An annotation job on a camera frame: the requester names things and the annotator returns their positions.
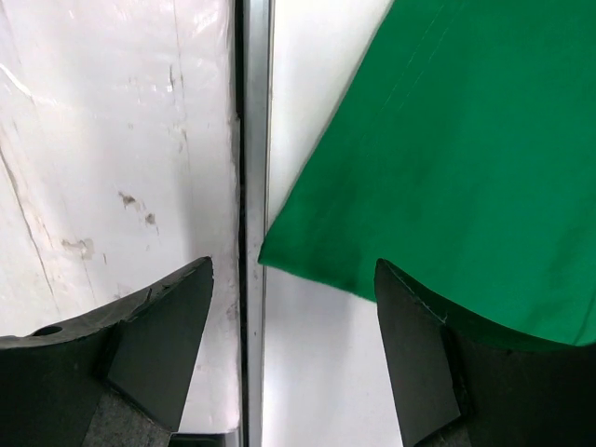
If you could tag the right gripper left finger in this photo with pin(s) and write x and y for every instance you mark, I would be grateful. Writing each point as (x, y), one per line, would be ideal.
(118, 375)

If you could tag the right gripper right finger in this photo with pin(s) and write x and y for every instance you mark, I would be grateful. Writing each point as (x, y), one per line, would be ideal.
(459, 379)

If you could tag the aluminium table edge rail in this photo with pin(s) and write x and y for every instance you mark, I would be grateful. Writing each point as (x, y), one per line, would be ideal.
(253, 48)

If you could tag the silver tape sheet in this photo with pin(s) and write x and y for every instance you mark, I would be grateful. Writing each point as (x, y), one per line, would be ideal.
(118, 166)

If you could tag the green t shirt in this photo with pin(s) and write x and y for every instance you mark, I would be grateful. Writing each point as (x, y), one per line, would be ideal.
(463, 153)

